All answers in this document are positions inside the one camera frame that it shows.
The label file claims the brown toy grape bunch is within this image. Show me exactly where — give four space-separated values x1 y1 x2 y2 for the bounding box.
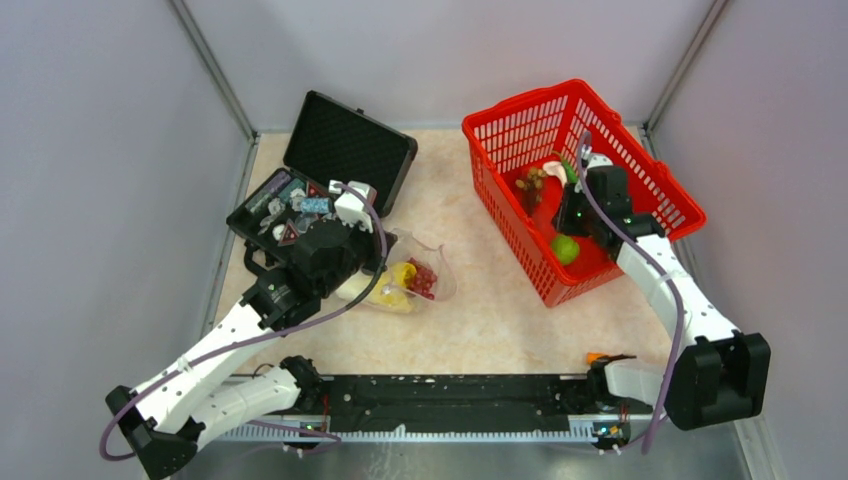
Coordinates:
514 166 547 209

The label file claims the black poker chip case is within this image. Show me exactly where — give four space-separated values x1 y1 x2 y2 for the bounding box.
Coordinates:
226 90 418 264

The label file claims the red plastic basket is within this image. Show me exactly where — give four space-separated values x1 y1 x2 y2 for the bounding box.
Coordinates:
461 79 707 307

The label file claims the green toy chili pepper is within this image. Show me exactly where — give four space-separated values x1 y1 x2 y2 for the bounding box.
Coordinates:
558 153 580 185

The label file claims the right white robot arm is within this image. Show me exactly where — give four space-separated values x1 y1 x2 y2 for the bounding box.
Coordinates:
553 154 771 430

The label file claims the green toy apple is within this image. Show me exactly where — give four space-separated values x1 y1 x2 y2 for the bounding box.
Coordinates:
549 234 580 266

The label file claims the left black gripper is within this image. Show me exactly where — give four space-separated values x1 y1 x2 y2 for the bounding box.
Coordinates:
318 212 397 298

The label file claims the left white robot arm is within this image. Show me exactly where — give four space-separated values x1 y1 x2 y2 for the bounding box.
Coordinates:
100 180 389 479

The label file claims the yellow toy cabbage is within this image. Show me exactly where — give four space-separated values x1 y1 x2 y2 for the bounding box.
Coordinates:
335 262 414 314

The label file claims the red toy grape bunch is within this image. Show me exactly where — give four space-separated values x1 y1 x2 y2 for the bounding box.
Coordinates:
406 258 438 300

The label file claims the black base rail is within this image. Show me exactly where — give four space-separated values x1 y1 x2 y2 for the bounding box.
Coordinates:
275 374 652 434

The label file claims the blue poker chip roll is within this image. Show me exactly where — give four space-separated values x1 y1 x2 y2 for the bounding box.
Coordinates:
300 197 332 215

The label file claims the clear zip top bag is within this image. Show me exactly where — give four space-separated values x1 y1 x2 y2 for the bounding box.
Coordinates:
363 229 457 314

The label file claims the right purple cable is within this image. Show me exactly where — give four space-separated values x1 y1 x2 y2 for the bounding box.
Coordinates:
574 129 686 458

